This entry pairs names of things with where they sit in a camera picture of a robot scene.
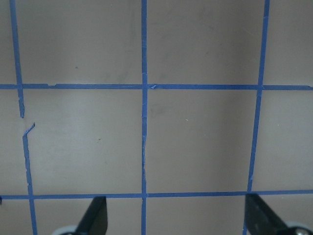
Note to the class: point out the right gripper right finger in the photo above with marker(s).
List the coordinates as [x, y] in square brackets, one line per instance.
[260, 219]

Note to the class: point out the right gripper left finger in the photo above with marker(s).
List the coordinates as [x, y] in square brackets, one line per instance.
[93, 222]

